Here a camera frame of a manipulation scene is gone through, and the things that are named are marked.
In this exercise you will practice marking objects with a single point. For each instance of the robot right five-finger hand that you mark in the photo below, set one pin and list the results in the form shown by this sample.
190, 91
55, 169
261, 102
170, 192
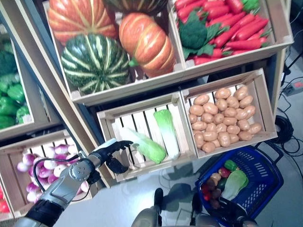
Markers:
230, 208

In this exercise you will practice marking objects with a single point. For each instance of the robot left five-finger hand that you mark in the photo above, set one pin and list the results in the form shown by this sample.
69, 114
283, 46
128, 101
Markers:
105, 147

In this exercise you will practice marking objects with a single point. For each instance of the blue plastic shopping basket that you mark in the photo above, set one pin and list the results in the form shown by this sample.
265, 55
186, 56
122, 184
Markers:
260, 179

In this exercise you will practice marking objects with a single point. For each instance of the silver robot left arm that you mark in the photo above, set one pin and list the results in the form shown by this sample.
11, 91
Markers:
66, 182

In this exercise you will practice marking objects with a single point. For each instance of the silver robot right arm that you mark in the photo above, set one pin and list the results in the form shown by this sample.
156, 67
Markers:
246, 222

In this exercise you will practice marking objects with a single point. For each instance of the dark brown vegetable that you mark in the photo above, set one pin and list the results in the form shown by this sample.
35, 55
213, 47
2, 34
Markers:
215, 194

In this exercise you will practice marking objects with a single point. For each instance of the napa cabbage with broad leaf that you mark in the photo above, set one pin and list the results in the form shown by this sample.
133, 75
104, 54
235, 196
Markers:
236, 183

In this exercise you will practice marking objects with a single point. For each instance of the dark green vegetable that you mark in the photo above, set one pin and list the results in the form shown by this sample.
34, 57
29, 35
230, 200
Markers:
222, 183

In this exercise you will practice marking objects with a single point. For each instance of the red vegetable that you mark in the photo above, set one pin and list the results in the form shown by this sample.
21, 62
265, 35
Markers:
206, 192
3, 203

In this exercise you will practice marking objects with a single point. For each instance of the purple white turnip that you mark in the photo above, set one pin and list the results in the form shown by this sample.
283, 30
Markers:
43, 171
32, 187
32, 196
59, 170
23, 166
29, 159
71, 149
50, 164
85, 186
60, 149
49, 150
52, 178

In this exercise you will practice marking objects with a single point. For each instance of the brown potato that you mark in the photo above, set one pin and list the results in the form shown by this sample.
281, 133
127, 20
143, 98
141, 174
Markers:
249, 111
229, 121
221, 128
210, 108
243, 124
216, 143
241, 93
198, 139
196, 110
230, 112
241, 114
215, 177
208, 147
222, 93
223, 139
207, 117
210, 127
193, 118
218, 118
210, 136
233, 129
198, 125
232, 102
246, 101
245, 136
201, 99
221, 104
234, 138
254, 128

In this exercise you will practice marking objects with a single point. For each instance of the green bell pepper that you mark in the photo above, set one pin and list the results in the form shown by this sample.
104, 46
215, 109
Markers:
6, 121
230, 165
15, 93
6, 108
22, 114

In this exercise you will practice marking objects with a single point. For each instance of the napa cabbage with ruffled leaves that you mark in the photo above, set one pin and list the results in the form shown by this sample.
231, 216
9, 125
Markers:
149, 147

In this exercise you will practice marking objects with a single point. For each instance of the wooden cabbage crate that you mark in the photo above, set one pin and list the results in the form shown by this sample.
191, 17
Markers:
142, 118

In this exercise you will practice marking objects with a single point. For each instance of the napa cabbage with long stalk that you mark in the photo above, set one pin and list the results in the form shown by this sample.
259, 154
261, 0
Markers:
168, 132

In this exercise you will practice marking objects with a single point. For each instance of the wooden pumpkin crate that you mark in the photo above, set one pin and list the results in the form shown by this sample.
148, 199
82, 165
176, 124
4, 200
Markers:
132, 88

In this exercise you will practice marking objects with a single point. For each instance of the robot body and legs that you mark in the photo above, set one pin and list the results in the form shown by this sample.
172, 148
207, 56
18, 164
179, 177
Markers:
146, 217

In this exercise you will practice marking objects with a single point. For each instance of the wooden green pepper crate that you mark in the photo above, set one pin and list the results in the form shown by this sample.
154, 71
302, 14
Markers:
35, 104

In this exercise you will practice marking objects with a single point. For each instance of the green striped pumpkin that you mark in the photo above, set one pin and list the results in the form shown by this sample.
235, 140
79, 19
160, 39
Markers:
94, 63

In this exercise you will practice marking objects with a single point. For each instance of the wooden turnip crate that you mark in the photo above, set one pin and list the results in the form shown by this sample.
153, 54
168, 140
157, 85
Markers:
11, 170

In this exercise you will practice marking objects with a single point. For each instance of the orange oblong pumpkin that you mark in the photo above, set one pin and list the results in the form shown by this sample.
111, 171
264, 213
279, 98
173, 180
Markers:
149, 45

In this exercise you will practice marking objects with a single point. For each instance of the wooden potato crate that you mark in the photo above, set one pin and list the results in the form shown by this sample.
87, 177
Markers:
262, 99

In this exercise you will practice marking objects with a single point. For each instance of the wooden red vegetable crate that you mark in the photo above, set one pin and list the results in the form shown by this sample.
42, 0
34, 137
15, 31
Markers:
7, 216

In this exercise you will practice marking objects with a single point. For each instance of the dark green broccoli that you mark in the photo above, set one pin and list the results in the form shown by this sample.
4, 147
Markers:
6, 62

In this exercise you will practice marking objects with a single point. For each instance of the large orange ribbed pumpkin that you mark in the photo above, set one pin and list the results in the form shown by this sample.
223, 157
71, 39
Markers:
78, 19

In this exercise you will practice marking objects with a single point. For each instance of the red carrot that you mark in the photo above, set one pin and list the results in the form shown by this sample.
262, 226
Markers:
189, 10
233, 19
228, 35
239, 52
252, 26
243, 44
214, 3
234, 6
219, 10
206, 59
258, 35

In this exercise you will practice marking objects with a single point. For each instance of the grey power strip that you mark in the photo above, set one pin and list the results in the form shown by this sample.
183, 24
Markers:
294, 86

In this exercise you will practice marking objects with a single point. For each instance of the large broccoli with leaves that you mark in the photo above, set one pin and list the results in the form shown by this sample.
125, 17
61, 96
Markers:
193, 33

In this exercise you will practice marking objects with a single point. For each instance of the wooden carrot crate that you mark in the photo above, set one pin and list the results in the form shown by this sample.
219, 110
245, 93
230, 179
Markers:
236, 62

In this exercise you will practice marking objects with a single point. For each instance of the dark green pumpkin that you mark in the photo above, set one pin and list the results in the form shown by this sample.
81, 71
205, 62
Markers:
137, 4

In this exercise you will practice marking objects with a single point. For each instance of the small green broccoli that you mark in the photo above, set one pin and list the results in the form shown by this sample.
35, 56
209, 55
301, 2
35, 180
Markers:
251, 4

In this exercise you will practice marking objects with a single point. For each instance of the wooden shelf frame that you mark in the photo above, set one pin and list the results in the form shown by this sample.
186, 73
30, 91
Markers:
40, 59

